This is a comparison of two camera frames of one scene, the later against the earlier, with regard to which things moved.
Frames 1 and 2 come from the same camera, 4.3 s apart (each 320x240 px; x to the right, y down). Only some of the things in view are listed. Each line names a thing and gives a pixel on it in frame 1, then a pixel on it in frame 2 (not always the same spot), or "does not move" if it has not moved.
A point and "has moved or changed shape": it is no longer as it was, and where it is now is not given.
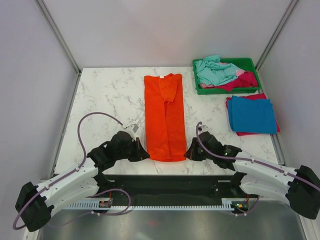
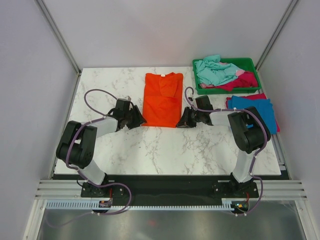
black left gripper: x=140 y=153 → x=138 y=118
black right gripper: x=191 y=153 → x=185 y=122
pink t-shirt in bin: x=205 y=85 does not move
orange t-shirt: x=165 y=118 has moved or changed shape
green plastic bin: x=243 y=64 does not move
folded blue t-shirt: x=252 y=116 does not move
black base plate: x=228 y=187 does not move
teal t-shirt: x=210 y=71 does not move
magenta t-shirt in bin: x=247 y=79 does not move
